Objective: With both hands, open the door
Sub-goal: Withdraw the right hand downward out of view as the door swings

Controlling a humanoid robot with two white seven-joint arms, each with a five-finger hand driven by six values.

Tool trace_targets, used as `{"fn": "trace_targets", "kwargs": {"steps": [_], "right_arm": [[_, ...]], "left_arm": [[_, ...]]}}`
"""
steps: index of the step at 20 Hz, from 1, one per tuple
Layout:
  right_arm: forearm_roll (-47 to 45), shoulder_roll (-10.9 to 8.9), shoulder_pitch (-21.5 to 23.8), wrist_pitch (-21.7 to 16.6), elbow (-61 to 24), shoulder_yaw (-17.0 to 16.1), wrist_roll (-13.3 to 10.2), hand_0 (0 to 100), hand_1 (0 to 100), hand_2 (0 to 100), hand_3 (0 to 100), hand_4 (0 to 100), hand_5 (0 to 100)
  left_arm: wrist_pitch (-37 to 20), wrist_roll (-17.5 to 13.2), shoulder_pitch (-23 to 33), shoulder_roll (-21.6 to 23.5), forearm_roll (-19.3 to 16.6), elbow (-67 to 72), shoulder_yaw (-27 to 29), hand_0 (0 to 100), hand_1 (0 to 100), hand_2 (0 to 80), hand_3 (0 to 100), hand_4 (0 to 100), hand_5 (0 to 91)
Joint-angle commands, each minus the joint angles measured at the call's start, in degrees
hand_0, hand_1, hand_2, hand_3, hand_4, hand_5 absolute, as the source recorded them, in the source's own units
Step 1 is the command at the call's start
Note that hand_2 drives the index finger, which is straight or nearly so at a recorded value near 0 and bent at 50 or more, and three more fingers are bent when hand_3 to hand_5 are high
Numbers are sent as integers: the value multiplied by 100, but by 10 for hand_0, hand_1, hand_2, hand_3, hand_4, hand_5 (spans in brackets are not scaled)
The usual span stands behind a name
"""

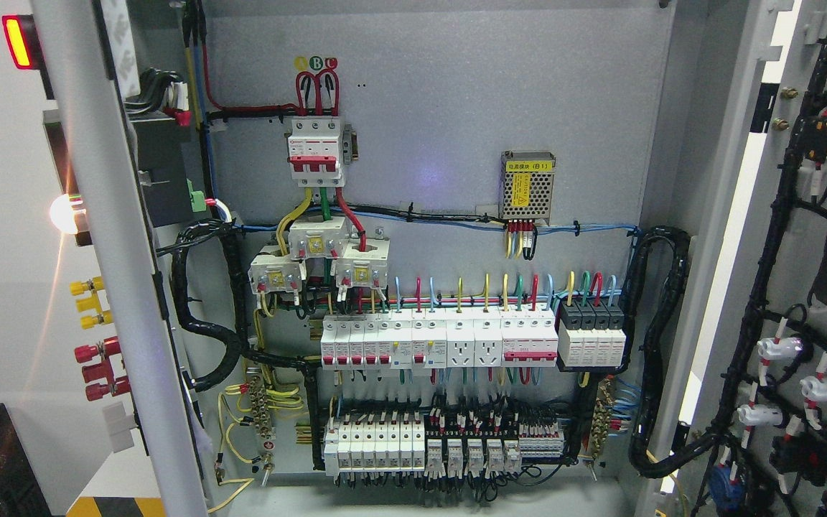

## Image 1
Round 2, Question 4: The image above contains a grey cabinet door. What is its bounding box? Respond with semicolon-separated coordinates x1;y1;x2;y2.
32;1;209;516
627;1;827;516

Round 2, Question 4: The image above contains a red indicator lamp left door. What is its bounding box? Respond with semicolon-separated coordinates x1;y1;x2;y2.
2;14;45;71

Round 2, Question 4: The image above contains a white current transformer cluster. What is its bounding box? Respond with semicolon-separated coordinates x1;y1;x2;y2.
248;216;390;301

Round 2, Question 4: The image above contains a white socket and breaker row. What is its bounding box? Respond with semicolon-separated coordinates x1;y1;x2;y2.
319;307;558;374

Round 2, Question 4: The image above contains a perforated metal power supply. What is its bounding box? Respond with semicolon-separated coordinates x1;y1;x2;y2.
499;150;556;220

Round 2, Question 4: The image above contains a red white main breaker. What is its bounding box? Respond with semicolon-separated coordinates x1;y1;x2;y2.
286;116;349;187

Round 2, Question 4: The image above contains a lower relay terminal row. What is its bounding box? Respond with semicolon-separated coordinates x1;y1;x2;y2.
419;396;566;484

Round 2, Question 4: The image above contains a black surge protector block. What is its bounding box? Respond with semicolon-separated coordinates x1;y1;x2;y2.
556;302;629;374

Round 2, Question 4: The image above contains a white lower breaker row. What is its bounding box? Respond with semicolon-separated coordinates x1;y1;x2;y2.
324;415;426;478

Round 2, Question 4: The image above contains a black digital power meter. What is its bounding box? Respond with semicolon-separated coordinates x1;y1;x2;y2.
131;113;192;227

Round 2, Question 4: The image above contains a white lit indicator lamp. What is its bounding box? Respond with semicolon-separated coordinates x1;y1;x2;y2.
49;193;89;236

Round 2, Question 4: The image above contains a black left wire harness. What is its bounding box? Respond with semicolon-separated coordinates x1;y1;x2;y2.
169;219;324;471

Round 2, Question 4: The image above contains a black wire harness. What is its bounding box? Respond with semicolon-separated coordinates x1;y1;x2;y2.
627;226;717;480
169;219;324;471

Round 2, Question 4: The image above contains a black right wire harness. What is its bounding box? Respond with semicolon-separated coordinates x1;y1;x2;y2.
627;226;717;480

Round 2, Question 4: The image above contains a red terminal post pair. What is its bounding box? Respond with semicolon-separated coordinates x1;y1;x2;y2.
73;336;131;401

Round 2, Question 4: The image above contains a yellow terminal post pair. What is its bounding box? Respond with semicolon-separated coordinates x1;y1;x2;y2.
70;276;113;330

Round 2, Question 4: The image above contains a white rotary selector switch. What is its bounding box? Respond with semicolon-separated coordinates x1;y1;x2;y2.
102;402;137;454

